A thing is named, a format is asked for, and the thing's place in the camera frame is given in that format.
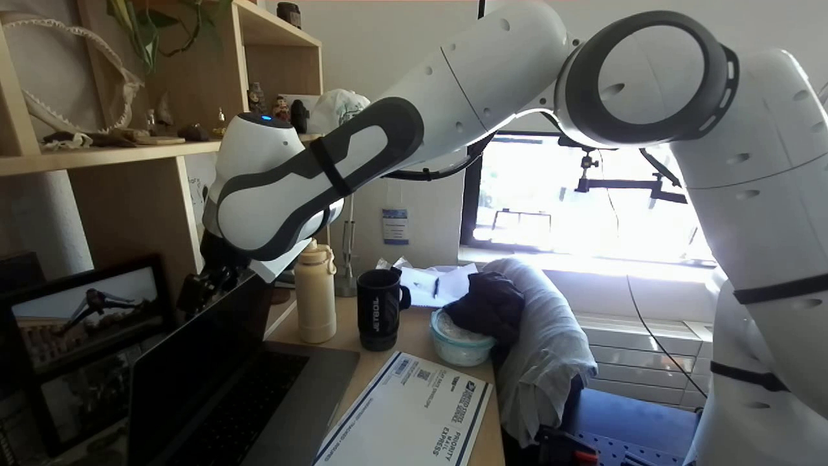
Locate black small figurine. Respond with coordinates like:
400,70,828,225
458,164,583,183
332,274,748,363
288,98,312,138

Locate brown small figurine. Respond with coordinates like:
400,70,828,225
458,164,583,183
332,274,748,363
267,94,293,127

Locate wooden shelf unit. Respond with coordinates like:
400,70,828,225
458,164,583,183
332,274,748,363
0,0,333,386

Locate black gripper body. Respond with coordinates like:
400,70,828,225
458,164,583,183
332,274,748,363
200,227,262,285

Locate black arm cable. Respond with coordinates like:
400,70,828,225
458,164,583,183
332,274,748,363
386,105,685,190

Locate thin black hanging cable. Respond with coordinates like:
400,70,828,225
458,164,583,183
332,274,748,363
624,274,708,399

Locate white lidded bowl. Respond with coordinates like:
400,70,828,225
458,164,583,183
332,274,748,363
427,305,497,369

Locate black mug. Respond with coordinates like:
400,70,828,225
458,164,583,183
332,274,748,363
355,267,414,354

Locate dark cloth bundle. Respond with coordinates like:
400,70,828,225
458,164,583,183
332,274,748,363
443,269,527,353

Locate grey jacket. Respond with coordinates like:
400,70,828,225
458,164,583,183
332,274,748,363
475,256,599,451

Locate slim white stand pole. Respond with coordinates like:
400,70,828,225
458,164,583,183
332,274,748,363
335,214,360,298

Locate black framed photo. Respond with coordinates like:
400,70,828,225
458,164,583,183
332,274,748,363
0,253,175,460

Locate white baseball cap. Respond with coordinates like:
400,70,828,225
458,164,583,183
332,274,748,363
304,89,372,139

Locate cream water bottle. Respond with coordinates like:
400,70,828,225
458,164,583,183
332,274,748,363
293,240,338,347

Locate green potted plant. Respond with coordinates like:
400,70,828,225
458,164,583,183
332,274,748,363
103,0,233,78

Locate blue perforated board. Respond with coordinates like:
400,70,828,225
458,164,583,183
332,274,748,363
572,386,698,466

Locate blue white wall sticker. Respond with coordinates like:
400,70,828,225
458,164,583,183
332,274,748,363
381,204,412,248

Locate white paper sheets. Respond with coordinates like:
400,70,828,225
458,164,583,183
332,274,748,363
395,256,479,310

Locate dark grey laptop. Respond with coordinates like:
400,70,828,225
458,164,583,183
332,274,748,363
127,269,363,466

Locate beige rope loop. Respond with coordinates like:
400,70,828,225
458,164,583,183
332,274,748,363
0,10,148,155

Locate dark small jar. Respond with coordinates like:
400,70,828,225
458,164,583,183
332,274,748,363
273,0,304,32

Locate white paper sheet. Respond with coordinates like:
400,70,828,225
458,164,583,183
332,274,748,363
311,347,495,466

